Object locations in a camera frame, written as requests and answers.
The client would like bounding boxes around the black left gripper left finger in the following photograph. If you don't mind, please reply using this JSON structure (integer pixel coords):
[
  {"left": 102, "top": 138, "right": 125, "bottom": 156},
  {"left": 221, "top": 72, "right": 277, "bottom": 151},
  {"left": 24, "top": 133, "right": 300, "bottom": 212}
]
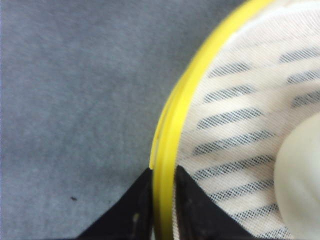
[{"left": 76, "top": 168, "right": 153, "bottom": 240}]

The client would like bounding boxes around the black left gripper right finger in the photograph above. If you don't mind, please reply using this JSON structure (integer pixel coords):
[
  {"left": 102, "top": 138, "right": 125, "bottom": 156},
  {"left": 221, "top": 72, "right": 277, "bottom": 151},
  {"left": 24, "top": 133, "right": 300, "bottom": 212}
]
[{"left": 175, "top": 165, "right": 252, "bottom": 240}]

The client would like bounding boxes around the bamboo steamer basket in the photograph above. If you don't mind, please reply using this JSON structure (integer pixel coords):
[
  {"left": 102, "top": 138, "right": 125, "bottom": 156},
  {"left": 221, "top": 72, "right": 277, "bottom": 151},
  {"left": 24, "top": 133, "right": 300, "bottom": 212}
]
[{"left": 149, "top": 0, "right": 272, "bottom": 240}]

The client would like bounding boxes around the white bun in far basket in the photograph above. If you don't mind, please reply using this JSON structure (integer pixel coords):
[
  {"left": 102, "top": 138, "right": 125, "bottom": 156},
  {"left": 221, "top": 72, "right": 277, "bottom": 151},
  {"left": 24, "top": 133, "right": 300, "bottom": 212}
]
[{"left": 274, "top": 114, "right": 320, "bottom": 240}]

